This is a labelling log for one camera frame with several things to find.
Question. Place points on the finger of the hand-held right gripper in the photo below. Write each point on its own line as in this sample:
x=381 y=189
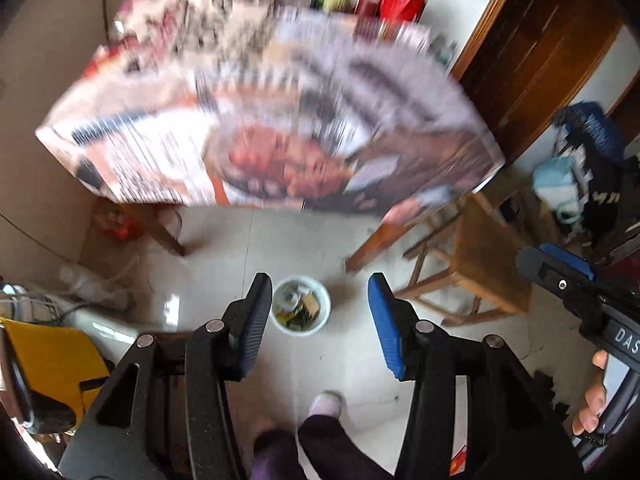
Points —
x=550 y=280
x=570 y=262

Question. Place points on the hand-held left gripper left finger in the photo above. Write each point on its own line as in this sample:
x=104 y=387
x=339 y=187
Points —
x=252 y=325

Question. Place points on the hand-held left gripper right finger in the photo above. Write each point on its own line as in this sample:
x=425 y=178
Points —
x=387 y=330

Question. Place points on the green snack packet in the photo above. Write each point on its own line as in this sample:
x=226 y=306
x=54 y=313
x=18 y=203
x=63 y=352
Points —
x=295 y=321

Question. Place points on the white plastic bowl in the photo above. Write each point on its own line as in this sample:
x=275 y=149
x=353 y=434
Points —
x=324 y=310

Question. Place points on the person's right hand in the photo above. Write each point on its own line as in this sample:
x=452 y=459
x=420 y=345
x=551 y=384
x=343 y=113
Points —
x=590 y=407

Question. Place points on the wooden stool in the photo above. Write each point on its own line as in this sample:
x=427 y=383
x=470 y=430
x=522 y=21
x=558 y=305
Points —
x=490 y=260

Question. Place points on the pile of clothes and bags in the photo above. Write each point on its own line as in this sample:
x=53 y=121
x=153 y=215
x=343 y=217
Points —
x=605 y=195

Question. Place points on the pink slipper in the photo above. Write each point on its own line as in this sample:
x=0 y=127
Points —
x=325 y=404

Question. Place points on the dark purple trousers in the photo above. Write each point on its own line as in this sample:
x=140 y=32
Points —
x=330 y=450

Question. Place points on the blue knitted cloth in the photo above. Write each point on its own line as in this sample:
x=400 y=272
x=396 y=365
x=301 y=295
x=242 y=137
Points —
x=590 y=125

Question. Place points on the red plastic bag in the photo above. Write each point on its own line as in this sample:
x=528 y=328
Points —
x=117 y=225

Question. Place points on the white plastic bag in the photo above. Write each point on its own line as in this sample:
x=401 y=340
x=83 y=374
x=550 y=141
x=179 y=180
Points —
x=87 y=285

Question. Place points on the dark wooden door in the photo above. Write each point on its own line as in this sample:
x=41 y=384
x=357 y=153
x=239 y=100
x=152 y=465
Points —
x=540 y=60

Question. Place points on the yellow plastic object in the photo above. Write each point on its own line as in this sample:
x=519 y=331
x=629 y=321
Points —
x=50 y=360

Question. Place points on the printed newspaper pattern tablecloth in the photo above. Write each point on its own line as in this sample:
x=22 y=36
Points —
x=250 y=110

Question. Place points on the white electric fan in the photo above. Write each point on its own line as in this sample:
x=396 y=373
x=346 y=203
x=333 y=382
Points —
x=25 y=302

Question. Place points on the empty glass jar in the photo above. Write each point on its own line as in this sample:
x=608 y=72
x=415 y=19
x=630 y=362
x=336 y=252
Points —
x=445 y=51

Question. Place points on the green custard apple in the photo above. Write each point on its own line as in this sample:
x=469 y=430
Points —
x=336 y=0

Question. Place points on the thin wooden stick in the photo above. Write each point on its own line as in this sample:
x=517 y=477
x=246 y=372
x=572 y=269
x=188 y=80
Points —
x=105 y=0

